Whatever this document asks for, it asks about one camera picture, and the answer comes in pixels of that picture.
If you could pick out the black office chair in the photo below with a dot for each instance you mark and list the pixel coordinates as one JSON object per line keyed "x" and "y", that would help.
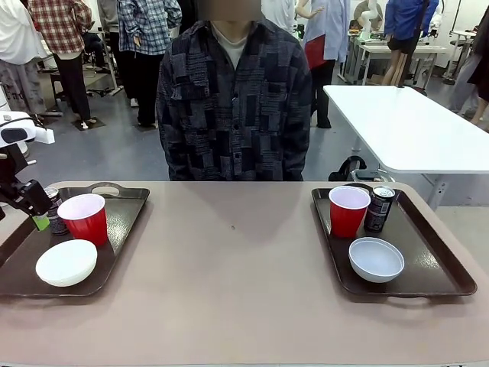
{"x": 95, "y": 49}

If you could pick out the grey-blue bowl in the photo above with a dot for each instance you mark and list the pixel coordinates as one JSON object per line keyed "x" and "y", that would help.
{"x": 376, "y": 260}

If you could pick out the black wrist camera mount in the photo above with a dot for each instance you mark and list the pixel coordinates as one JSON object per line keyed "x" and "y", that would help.
{"x": 11, "y": 164}

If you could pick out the person in patchwork shirt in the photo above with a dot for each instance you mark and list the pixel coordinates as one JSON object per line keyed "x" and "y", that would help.
{"x": 237, "y": 114}

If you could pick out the grey background desk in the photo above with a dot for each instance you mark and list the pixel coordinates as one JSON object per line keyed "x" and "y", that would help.
{"x": 378, "y": 49}

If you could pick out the dark brown serving tray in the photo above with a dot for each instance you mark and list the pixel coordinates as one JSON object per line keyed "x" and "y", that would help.
{"x": 428, "y": 248}
{"x": 122, "y": 214}

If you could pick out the person's right forearm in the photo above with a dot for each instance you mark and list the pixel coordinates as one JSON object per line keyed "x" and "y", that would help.
{"x": 166, "y": 160}

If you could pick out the white standing desk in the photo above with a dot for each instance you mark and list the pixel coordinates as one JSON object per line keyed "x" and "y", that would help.
{"x": 462, "y": 36}

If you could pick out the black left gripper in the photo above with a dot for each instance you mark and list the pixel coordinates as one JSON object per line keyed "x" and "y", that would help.
{"x": 30, "y": 197}

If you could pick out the person in dark top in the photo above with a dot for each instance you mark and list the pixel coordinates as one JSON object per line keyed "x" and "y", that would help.
{"x": 471, "y": 76}

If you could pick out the red plastic cup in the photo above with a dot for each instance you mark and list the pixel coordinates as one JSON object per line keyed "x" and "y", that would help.
{"x": 345, "y": 218}
{"x": 86, "y": 221}

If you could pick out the small white background robot arm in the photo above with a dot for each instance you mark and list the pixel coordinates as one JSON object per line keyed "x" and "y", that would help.
{"x": 368, "y": 19}

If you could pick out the person's left forearm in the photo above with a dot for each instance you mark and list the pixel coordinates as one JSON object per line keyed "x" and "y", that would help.
{"x": 302, "y": 160}

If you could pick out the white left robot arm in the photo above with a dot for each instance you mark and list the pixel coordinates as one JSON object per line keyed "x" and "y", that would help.
{"x": 26, "y": 132}

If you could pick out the dark mannequin base plate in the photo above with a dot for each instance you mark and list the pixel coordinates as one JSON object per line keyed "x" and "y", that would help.
{"x": 89, "y": 123}

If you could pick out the white bowl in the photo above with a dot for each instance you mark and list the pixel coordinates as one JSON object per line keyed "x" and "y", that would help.
{"x": 67, "y": 264}

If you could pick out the white folding table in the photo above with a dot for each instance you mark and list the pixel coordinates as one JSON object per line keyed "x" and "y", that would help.
{"x": 412, "y": 126}

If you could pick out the black bag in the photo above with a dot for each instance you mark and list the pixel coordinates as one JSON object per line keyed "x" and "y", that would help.
{"x": 344, "y": 174}

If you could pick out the black drink can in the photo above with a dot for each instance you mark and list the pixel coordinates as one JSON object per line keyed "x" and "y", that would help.
{"x": 379, "y": 214}
{"x": 57, "y": 223}

